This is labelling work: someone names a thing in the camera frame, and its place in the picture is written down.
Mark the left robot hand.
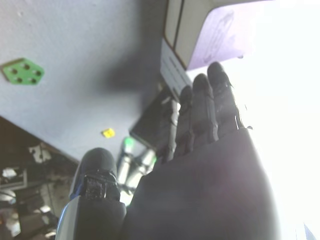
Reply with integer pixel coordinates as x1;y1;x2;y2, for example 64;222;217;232
57;61;281;240

